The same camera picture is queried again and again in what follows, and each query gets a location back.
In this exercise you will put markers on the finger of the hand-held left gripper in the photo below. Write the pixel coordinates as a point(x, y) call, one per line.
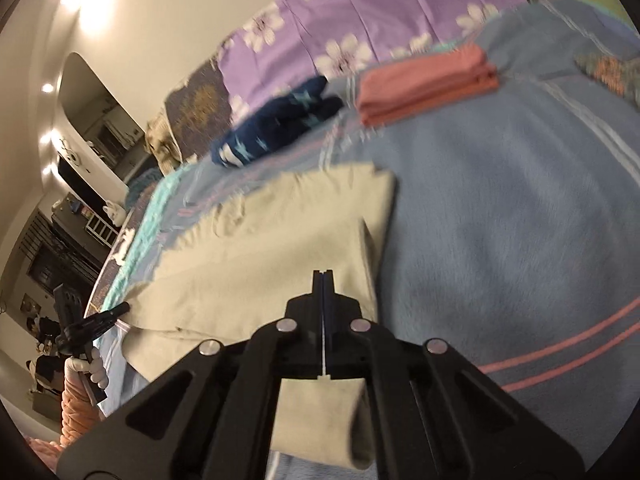
point(102, 320)

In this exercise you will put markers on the beige knitted garment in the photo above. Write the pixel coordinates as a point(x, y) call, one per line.
point(162, 142)

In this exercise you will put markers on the blue striped bed sheet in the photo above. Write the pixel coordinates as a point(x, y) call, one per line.
point(500, 210)

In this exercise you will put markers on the person's left forearm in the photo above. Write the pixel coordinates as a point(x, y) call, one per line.
point(77, 410)

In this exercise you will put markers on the person's left hand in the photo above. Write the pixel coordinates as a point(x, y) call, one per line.
point(80, 365)

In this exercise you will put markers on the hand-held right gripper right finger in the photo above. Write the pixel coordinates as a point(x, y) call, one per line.
point(344, 312)

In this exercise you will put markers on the beige long sleeve shirt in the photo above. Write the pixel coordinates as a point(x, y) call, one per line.
point(280, 240)

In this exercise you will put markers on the navy star print blanket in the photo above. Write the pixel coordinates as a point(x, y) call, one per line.
point(270, 125)

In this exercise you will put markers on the folded pink garment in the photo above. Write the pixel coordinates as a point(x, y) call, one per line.
point(425, 85)

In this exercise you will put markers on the white plush toy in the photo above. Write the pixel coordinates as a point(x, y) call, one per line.
point(114, 212)

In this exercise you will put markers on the dark deer print quilt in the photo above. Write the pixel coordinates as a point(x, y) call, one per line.
point(122, 250)

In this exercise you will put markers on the purple floral pillow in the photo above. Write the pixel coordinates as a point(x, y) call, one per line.
point(375, 10)

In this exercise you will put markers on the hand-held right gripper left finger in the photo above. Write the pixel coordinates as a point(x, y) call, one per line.
point(306, 312)

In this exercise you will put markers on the dark tree print cushion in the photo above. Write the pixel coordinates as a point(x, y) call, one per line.
point(200, 105)

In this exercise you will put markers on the turquoise blanket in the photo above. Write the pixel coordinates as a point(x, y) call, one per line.
point(150, 220)

